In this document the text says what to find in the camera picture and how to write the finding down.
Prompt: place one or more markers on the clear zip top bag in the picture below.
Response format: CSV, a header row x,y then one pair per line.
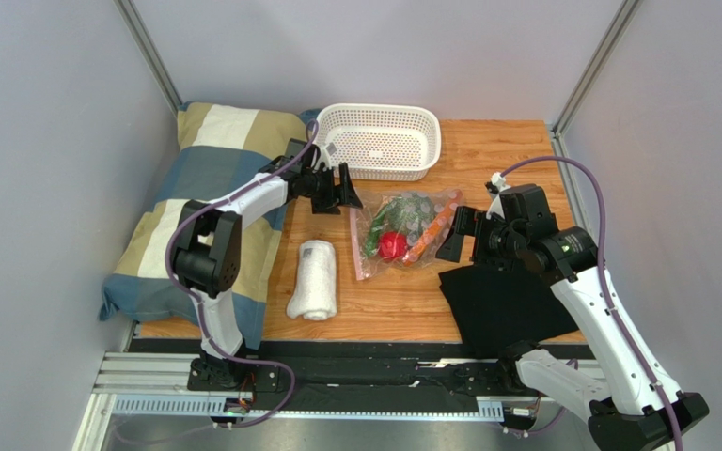
x,y
368,267

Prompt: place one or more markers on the white perforated plastic basket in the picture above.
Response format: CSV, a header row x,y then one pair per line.
x,y
380,141

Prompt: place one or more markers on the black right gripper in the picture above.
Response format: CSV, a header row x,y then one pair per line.
x,y
472,236

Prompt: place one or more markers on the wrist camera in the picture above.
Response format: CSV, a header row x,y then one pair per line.
x,y
524,203
317,156

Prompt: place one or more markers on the black cloth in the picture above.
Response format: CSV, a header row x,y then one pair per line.
x,y
494,310

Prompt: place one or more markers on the red fake tomato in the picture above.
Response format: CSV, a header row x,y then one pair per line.
x,y
392,245

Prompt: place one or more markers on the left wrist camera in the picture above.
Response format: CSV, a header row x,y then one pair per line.
x,y
317,156

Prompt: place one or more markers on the green fake chili pepper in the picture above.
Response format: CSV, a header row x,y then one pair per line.
x,y
384,220

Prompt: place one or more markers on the green fake leafy vegetable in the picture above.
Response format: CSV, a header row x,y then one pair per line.
x,y
415,214

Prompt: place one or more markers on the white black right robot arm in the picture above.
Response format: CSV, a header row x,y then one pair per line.
x,y
604,372

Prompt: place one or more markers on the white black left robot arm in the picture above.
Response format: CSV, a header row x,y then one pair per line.
x,y
203,256

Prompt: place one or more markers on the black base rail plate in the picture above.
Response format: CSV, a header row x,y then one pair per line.
x,y
351,376

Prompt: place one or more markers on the aluminium frame rail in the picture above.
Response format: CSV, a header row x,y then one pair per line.
x,y
137,384

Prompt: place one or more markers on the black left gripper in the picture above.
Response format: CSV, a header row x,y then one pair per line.
x,y
343,194

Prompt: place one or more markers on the rolled white towel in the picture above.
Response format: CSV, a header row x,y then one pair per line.
x,y
315,294

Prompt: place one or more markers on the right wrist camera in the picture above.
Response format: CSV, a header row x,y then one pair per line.
x,y
524,203

